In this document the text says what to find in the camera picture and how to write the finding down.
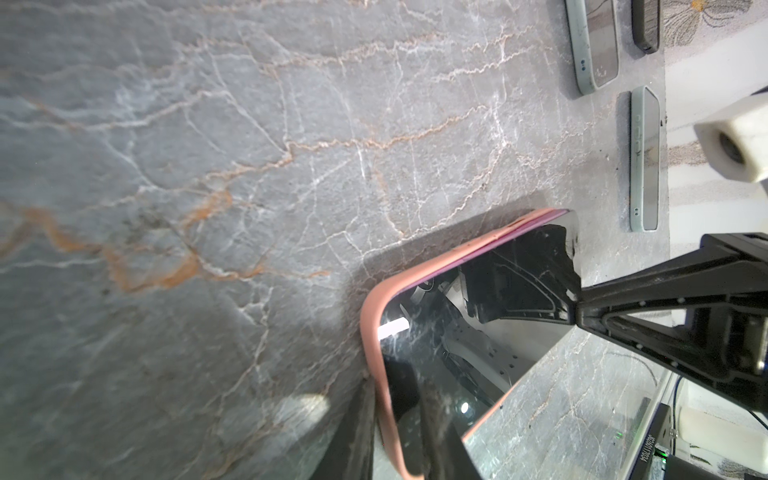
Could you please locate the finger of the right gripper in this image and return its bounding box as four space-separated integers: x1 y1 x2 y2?
576 233 767 411

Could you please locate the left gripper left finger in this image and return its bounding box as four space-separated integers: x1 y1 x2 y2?
310 377 376 480

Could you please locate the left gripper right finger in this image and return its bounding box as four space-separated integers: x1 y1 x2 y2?
420 389 481 480

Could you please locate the pink phone case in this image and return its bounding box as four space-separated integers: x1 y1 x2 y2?
358 207 568 480

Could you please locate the light blue case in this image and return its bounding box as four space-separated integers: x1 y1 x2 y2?
629 86 662 232
565 0 620 95

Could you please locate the black phone case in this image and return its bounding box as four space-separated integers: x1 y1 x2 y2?
631 0 661 54

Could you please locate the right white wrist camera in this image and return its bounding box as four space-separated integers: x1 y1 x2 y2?
693 88 767 183

